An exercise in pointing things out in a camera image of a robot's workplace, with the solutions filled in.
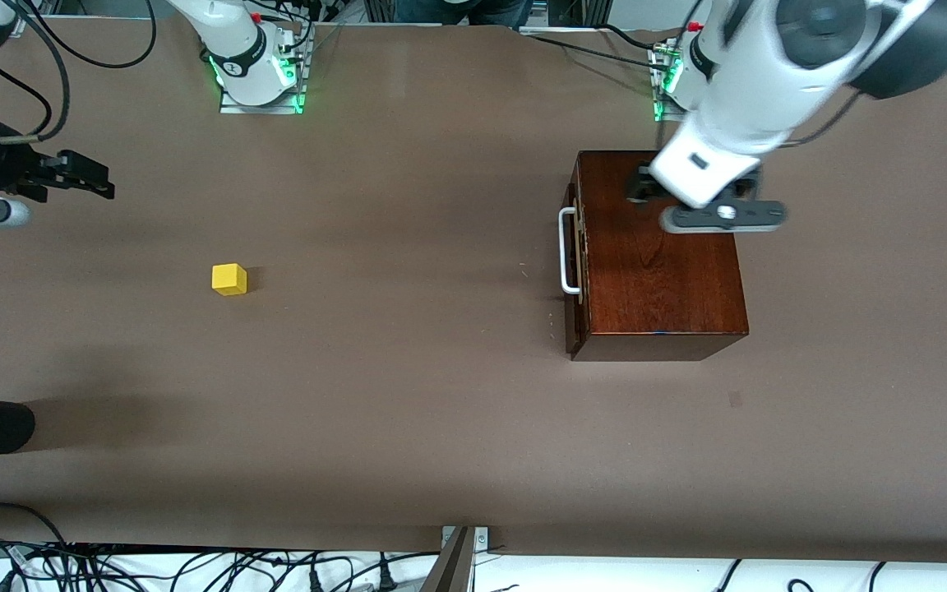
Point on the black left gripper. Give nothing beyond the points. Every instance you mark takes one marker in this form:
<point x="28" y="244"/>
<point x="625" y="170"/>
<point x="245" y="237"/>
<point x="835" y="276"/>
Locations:
<point x="640" y="186"/>

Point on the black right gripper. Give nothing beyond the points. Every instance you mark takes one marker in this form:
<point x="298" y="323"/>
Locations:
<point x="11" y="167"/>

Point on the yellow cube block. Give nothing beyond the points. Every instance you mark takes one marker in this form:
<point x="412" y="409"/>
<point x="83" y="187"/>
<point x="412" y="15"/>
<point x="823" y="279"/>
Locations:
<point x="228" y="279"/>

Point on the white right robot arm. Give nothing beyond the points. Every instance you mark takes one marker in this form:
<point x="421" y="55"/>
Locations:
<point x="235" y="41"/>

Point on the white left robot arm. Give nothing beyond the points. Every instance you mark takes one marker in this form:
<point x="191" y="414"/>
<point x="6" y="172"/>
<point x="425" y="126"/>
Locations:
<point x="753" y="82"/>

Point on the dark brown wooden cabinet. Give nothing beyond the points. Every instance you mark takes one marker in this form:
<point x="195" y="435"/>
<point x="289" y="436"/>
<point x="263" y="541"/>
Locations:
<point x="662" y="279"/>

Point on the person in blue jeans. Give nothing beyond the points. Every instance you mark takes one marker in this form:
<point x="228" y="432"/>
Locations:
<point x="457" y="8"/>

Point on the grey metal beam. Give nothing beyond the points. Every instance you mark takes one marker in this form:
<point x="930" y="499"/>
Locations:
<point x="450" y="571"/>

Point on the black power plug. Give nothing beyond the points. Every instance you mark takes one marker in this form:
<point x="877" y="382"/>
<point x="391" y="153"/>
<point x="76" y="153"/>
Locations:
<point x="386" y="580"/>
<point x="316" y="580"/>

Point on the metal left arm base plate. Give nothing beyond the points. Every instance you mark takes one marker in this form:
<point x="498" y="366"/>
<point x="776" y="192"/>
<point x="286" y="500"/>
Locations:
<point x="659" y="117"/>

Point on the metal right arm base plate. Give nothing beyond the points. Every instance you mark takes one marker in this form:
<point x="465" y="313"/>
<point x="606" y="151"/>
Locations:
<point x="260" y="109"/>

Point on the small metal corner bracket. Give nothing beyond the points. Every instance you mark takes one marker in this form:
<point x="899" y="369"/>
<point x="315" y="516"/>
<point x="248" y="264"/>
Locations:
<point x="482" y="538"/>

